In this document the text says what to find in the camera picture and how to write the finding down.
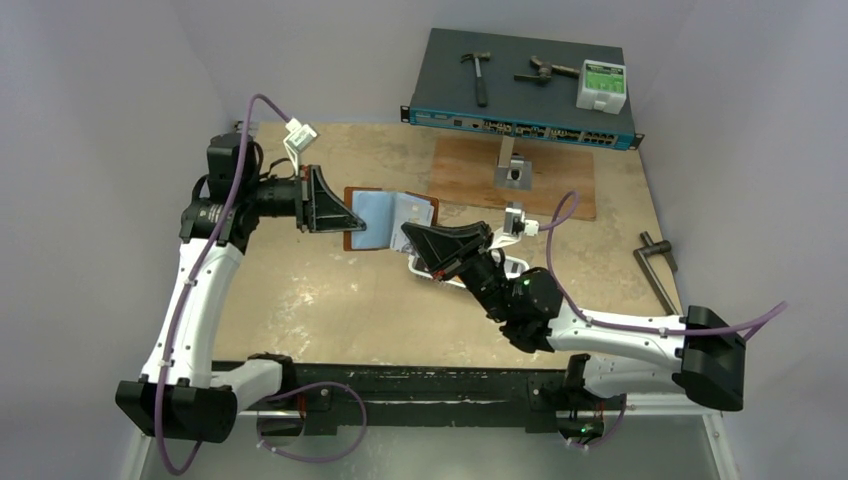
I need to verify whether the metal T-handle tool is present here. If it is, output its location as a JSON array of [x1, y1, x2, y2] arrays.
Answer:
[[633, 231, 680, 315]]

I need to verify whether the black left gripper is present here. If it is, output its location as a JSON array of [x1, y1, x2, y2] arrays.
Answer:
[[244, 164, 365, 232]]

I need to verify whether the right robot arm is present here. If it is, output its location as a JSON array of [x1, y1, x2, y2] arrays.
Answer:
[[401, 222, 747, 412]]

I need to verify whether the white credit card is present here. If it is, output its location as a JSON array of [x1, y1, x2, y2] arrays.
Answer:
[[389, 199, 435, 254]]

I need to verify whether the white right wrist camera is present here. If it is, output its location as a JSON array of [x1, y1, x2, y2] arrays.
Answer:
[[501, 202, 540, 240]]

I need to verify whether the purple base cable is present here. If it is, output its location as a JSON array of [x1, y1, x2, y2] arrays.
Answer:
[[256, 380, 369, 465]]

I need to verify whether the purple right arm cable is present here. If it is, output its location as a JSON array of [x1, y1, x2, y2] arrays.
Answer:
[[536, 190, 789, 340]]

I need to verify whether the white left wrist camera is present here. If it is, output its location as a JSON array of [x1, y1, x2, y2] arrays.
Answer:
[[283, 117, 319, 171]]

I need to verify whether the plywood base board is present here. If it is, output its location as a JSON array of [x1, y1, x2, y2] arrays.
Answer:
[[427, 136, 597, 221]]

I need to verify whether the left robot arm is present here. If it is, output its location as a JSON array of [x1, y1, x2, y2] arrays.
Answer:
[[115, 133, 365, 443]]

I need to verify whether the blue network switch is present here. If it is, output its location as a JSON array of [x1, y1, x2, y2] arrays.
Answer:
[[400, 28, 644, 151]]

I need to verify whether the brown leather card holder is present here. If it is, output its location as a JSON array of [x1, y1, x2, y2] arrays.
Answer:
[[343, 187, 440, 251]]

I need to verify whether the small hammer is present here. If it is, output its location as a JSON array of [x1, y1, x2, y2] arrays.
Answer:
[[460, 52, 491, 108]]

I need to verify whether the white green electrical module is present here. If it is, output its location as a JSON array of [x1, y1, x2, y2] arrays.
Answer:
[[576, 60, 628, 115]]

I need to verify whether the aluminium frame rail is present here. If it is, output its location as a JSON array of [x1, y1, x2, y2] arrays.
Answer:
[[232, 120, 260, 137]]

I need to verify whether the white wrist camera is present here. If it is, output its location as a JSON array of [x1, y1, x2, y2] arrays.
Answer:
[[283, 117, 319, 171], [501, 202, 540, 240]]

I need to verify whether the white plastic basket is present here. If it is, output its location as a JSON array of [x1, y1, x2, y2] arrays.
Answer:
[[403, 237, 530, 289]]

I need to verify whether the silver metal stand bracket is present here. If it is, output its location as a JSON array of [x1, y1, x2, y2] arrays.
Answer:
[[494, 136, 533, 191]]

